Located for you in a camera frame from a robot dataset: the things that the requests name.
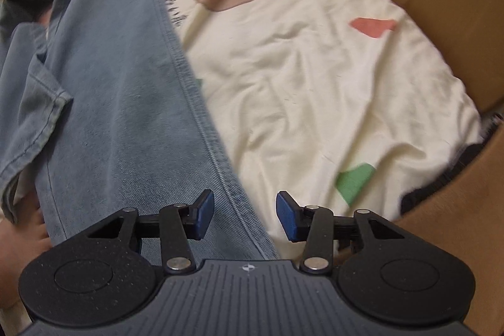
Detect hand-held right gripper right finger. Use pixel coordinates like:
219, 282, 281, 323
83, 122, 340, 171
275, 191, 407, 276

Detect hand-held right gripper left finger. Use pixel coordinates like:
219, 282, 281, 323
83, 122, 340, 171
86, 190, 215, 276

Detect blue denim pants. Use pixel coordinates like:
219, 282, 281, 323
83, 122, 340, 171
0, 0, 282, 262

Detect printed cream blanket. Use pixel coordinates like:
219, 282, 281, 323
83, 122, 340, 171
147, 0, 485, 262

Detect cardboard box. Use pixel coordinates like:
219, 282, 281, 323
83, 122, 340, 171
283, 0, 504, 336

